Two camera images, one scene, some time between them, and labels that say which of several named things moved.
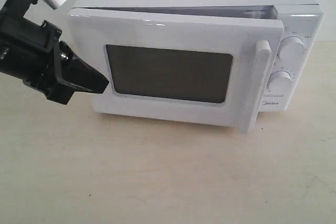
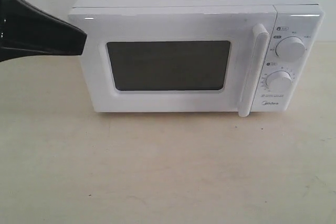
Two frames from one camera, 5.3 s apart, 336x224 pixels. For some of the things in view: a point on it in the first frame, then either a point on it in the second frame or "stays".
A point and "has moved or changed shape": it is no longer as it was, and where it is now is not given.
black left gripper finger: [78, 74] to [25, 30]
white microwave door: [181, 67] has moved or changed shape
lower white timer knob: [280, 81] stays
